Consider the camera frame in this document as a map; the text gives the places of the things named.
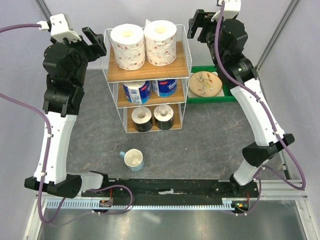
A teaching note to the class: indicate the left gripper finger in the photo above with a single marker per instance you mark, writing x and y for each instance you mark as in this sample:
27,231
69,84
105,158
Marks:
94,38
98,49

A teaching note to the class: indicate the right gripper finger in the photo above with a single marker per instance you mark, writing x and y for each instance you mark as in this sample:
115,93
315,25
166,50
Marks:
198,20
192,29

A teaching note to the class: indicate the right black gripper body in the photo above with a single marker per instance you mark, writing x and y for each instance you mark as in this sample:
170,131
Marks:
209,32

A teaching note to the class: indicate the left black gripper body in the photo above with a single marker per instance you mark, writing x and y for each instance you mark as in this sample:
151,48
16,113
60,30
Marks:
83,49

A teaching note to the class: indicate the white floral roll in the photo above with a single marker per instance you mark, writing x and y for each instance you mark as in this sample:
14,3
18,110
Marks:
128,45
160,38

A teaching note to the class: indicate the blue roll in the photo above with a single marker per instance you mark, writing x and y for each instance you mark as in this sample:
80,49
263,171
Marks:
137,92
164,88

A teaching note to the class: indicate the white wire wooden shelf rack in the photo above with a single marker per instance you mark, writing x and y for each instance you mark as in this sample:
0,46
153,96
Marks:
180,70

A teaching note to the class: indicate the black roll front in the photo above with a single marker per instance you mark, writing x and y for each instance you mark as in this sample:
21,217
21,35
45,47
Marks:
142,119

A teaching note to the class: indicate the black paper towel roll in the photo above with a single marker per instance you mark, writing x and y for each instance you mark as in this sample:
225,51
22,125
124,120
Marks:
164,117

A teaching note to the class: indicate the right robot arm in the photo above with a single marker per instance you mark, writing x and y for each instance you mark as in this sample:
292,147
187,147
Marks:
226,41

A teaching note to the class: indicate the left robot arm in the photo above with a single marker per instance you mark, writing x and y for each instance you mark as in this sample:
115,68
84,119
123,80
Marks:
66,64

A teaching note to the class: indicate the bird pattern ceramic plate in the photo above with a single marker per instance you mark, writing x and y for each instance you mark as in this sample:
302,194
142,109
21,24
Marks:
205,83

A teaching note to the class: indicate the green plastic tray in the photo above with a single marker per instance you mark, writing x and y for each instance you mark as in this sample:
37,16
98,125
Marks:
224,95

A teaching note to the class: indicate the light blue ceramic mug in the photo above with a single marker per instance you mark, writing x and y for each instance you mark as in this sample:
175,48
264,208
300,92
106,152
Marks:
133,159

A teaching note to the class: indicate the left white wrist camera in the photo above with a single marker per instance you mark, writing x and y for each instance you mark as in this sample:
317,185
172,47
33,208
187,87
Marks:
60,28

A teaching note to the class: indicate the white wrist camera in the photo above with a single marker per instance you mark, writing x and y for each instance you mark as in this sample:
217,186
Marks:
60,28
228,9

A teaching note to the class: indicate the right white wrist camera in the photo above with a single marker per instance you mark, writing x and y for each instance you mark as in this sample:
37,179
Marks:
228,9

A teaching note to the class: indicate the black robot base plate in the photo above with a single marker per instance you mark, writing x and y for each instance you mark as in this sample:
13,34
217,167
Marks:
172,191

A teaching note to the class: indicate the light blue cable duct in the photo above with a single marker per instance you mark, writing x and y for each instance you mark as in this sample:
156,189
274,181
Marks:
95,204

